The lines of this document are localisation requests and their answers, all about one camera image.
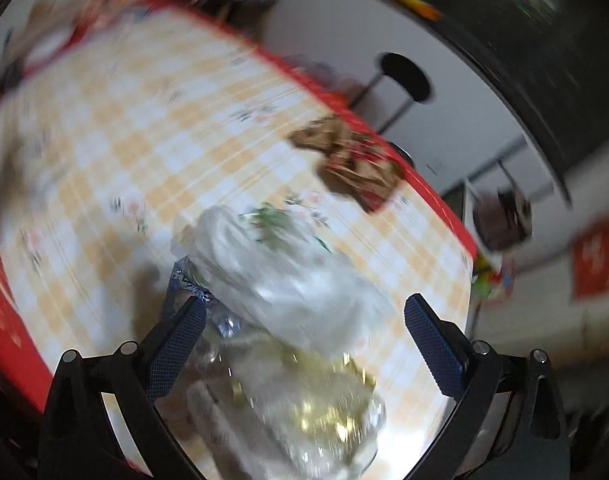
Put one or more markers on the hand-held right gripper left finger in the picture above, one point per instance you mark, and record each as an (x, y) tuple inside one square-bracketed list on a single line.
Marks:
[(177, 345)]

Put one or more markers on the black round stool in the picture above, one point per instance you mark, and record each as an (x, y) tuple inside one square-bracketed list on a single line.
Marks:
[(404, 75), (400, 151)]

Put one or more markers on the brown snack wrapper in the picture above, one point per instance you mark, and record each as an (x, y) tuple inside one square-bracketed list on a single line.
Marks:
[(354, 170)]

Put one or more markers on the brown rice cooker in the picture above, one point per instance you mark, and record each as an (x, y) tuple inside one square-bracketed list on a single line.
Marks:
[(499, 220)]

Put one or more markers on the colourful plastic bag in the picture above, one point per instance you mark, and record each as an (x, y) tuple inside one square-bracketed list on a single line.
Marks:
[(489, 280)]

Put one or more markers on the red cloth on refrigerator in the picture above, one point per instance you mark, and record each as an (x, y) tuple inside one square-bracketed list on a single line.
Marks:
[(599, 260)]

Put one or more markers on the clear wrapper blue print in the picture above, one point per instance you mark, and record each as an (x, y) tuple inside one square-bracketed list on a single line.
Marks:
[(187, 280)]

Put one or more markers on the clear plastic bag gold foil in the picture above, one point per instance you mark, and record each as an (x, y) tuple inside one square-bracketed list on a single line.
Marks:
[(304, 410)]

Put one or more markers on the orange checked tablecloth red border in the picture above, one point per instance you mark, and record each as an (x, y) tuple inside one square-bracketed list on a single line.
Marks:
[(134, 135)]

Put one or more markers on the white plastic bag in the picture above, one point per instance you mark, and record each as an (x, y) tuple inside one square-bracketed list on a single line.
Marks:
[(284, 280)]

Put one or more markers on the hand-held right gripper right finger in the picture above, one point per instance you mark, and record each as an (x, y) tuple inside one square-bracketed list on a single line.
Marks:
[(437, 345)]

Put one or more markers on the orange packet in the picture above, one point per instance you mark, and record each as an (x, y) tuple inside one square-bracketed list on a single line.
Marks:
[(409, 0)]

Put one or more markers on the black frame rack white shelf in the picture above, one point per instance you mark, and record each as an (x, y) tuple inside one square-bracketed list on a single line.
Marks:
[(507, 172)]

